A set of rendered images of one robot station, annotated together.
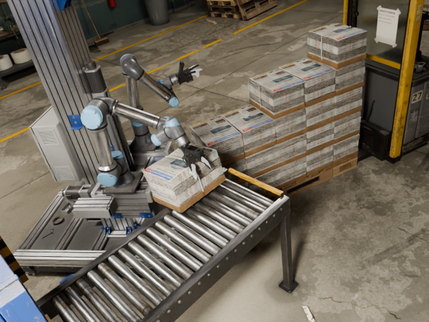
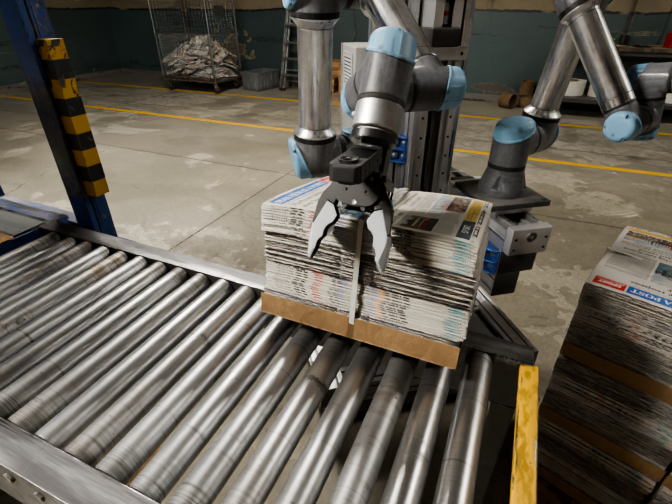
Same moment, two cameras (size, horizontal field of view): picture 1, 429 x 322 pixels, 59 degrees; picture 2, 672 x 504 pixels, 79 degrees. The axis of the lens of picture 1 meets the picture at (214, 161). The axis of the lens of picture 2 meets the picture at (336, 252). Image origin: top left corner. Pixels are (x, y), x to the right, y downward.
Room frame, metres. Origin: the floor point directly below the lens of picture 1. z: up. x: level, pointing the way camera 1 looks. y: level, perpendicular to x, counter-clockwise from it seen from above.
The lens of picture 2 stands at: (1.50, -0.38, 1.35)
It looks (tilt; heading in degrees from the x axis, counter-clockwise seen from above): 31 degrees down; 63
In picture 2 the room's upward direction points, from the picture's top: straight up
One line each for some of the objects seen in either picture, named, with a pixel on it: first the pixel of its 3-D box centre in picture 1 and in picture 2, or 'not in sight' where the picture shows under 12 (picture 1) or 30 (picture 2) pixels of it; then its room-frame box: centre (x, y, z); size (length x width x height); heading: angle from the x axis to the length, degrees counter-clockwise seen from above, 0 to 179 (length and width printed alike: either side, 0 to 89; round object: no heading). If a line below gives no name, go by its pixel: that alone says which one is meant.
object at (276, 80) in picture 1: (276, 80); not in sight; (2.74, -0.59, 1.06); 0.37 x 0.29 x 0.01; 20
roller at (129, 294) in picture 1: (124, 288); (43, 307); (1.25, 0.55, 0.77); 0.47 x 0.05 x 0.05; 39
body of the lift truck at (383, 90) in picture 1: (398, 101); not in sight; (3.24, -1.89, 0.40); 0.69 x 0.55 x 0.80; 20
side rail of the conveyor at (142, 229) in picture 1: (148, 232); (235, 293); (1.65, 0.46, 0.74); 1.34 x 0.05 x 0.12; 129
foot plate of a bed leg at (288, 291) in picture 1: (288, 284); not in sight; (1.67, -0.36, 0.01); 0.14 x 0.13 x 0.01; 39
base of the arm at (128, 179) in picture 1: (120, 176); not in sight; (2.10, 0.63, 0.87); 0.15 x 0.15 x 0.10
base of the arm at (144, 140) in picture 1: (143, 136); (503, 176); (2.58, 0.51, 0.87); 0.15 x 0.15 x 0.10
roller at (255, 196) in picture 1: (244, 191); (459, 465); (1.83, -0.15, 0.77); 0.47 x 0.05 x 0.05; 39
